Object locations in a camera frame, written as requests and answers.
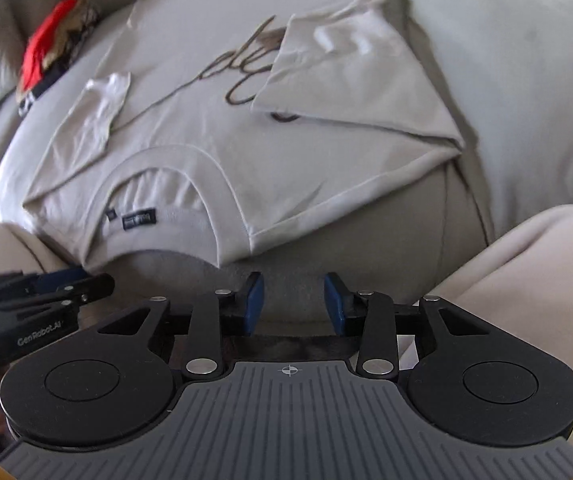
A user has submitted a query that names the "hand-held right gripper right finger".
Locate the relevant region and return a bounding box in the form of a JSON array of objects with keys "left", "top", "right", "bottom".
[{"left": 323, "top": 272, "right": 488, "bottom": 379}]

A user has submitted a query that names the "beige cloth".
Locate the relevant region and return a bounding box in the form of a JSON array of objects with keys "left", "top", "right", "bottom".
[
  {"left": 0, "top": 222, "right": 86, "bottom": 283},
  {"left": 401, "top": 204, "right": 573, "bottom": 391}
]

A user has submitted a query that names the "grey sofa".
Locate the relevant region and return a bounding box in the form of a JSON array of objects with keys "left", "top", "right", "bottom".
[{"left": 0, "top": 0, "right": 573, "bottom": 391}]

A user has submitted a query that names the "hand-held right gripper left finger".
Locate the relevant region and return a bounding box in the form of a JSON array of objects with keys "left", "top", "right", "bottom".
[{"left": 97, "top": 271, "right": 266, "bottom": 377}]

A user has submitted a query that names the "white printed t-shirt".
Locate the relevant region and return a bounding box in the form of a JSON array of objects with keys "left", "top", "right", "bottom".
[{"left": 22, "top": 0, "right": 467, "bottom": 268}]

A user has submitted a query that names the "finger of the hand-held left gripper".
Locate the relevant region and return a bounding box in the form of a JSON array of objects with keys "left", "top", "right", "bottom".
[
  {"left": 23, "top": 265, "right": 95, "bottom": 295},
  {"left": 31, "top": 273, "right": 116, "bottom": 314}
]

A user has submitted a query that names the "dark patterned garment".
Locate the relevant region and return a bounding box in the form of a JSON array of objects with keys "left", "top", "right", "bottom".
[{"left": 15, "top": 0, "right": 101, "bottom": 117}]

